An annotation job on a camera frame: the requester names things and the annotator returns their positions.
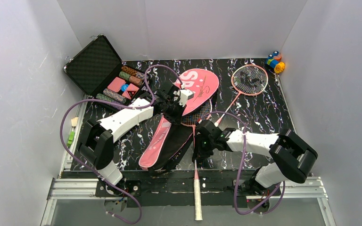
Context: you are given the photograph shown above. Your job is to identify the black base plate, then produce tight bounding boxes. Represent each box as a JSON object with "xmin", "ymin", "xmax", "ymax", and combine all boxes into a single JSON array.
[{"xmin": 95, "ymin": 169, "xmax": 313, "ymax": 209}]

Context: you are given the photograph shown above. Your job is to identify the colourful toy blocks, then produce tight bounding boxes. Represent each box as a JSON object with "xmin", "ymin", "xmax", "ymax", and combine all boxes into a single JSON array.
[{"xmin": 265, "ymin": 51, "xmax": 286, "ymax": 74}]

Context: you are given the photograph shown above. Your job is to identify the green red chip stack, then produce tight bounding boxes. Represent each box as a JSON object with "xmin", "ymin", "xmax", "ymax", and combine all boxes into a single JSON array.
[{"xmin": 119, "ymin": 72, "xmax": 144, "ymax": 87}]

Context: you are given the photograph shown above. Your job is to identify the brown striped chip stack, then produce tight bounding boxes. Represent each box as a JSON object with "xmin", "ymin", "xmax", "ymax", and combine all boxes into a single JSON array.
[{"xmin": 121, "ymin": 65, "xmax": 145, "ymax": 80}]

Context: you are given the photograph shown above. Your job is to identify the aluminium rail frame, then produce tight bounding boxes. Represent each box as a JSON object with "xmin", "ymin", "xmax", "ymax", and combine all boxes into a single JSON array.
[{"xmin": 40, "ymin": 93, "xmax": 336, "ymax": 226}]

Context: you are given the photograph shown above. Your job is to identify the green purple chip stack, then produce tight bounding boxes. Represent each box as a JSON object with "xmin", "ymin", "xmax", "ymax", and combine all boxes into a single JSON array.
[{"xmin": 96, "ymin": 93, "xmax": 123, "ymax": 110}]

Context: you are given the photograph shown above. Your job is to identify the green clip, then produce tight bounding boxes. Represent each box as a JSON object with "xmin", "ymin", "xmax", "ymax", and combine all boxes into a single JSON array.
[{"xmin": 66, "ymin": 131, "xmax": 75, "ymax": 148}]

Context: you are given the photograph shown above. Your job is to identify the pink badminton racket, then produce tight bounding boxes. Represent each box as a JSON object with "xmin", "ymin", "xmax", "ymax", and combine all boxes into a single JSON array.
[
  {"xmin": 225, "ymin": 64, "xmax": 268, "ymax": 113},
  {"xmin": 181, "ymin": 99, "xmax": 212, "ymax": 221}
]

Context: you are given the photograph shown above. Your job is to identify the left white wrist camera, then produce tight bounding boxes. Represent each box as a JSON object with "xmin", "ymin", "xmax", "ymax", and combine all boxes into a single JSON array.
[{"xmin": 178, "ymin": 89, "xmax": 194, "ymax": 106}]

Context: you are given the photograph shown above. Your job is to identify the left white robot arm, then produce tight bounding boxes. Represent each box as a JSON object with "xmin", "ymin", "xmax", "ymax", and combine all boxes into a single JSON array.
[{"xmin": 77, "ymin": 84, "xmax": 194, "ymax": 185}]

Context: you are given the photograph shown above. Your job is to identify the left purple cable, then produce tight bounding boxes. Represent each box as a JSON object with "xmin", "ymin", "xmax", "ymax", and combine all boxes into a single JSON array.
[{"xmin": 59, "ymin": 64, "xmax": 183, "ymax": 226}]

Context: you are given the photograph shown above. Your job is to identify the pink card deck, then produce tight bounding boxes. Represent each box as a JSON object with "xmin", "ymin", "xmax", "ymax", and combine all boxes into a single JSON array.
[
  {"xmin": 122, "ymin": 84, "xmax": 139, "ymax": 99},
  {"xmin": 107, "ymin": 77, "xmax": 127, "ymax": 92}
]

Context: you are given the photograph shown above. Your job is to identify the black poker chip case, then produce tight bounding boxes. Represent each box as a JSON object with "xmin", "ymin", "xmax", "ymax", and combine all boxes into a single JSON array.
[{"xmin": 63, "ymin": 34, "xmax": 148, "ymax": 105}]

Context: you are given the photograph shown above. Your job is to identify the beige clip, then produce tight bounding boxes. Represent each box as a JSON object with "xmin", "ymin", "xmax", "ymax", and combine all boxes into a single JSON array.
[{"xmin": 71, "ymin": 117, "xmax": 79, "ymax": 127}]

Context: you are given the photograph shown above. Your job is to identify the purple patterned chip stack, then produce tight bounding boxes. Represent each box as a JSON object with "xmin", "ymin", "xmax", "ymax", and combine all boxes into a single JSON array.
[{"xmin": 103, "ymin": 89, "xmax": 128, "ymax": 104}]

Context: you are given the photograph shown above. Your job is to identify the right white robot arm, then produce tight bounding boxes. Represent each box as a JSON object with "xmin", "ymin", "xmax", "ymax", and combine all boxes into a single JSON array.
[{"xmin": 192, "ymin": 120, "xmax": 318, "ymax": 191}]

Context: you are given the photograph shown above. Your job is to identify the blue dealer chip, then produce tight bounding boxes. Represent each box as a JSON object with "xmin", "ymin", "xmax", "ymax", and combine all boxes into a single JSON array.
[{"xmin": 121, "ymin": 84, "xmax": 129, "ymax": 92}]

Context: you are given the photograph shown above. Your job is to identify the pink racket bag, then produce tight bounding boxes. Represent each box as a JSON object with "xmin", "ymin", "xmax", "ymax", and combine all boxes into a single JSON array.
[{"xmin": 139, "ymin": 68, "xmax": 219, "ymax": 172}]

